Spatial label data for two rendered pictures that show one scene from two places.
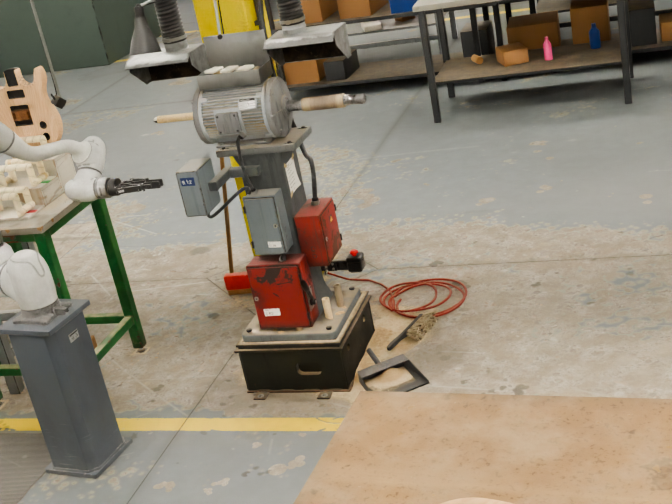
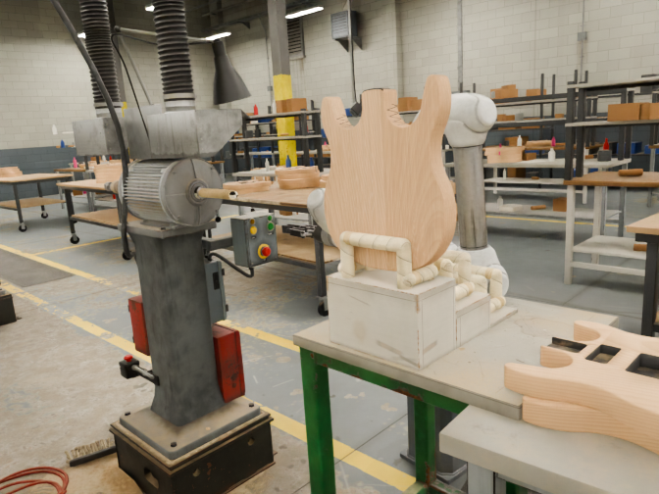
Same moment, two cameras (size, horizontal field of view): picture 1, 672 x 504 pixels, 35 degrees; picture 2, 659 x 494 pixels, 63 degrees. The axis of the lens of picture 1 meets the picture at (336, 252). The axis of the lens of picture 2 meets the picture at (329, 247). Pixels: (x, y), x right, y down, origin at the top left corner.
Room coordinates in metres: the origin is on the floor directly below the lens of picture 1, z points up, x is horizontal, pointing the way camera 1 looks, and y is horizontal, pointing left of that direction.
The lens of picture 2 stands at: (6.17, 1.67, 1.45)
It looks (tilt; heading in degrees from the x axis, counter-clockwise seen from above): 12 degrees down; 204
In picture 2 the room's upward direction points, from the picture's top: 4 degrees counter-clockwise
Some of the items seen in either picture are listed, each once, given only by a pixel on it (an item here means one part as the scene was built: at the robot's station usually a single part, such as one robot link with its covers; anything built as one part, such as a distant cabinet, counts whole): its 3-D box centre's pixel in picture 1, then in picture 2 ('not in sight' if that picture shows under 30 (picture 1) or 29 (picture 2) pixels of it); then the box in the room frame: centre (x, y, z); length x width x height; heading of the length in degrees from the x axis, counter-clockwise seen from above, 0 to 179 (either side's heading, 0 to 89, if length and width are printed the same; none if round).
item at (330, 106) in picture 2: (37, 76); (337, 115); (4.95, 1.18, 1.48); 0.07 x 0.04 x 0.09; 68
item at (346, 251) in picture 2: not in sight; (347, 257); (5.01, 1.21, 1.15); 0.03 x 0.03 x 0.09
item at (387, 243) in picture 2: not in sight; (373, 241); (5.04, 1.28, 1.20); 0.20 x 0.03 x 0.03; 68
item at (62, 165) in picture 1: (42, 172); (389, 312); (4.99, 1.30, 1.02); 0.27 x 0.15 x 0.17; 69
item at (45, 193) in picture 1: (27, 192); (428, 310); (4.85, 1.36, 0.98); 0.27 x 0.16 x 0.09; 69
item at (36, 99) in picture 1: (23, 110); (382, 180); (5.00, 1.30, 1.33); 0.35 x 0.04 x 0.40; 68
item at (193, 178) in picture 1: (217, 190); (240, 245); (4.28, 0.43, 0.99); 0.24 x 0.21 x 0.26; 69
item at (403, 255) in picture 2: not in sight; (404, 267); (5.07, 1.36, 1.15); 0.03 x 0.03 x 0.09
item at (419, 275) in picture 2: not in sight; (420, 274); (5.04, 1.39, 1.12); 0.11 x 0.03 x 0.03; 159
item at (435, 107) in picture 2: not in sight; (430, 101); (5.05, 1.42, 1.49); 0.07 x 0.04 x 0.10; 68
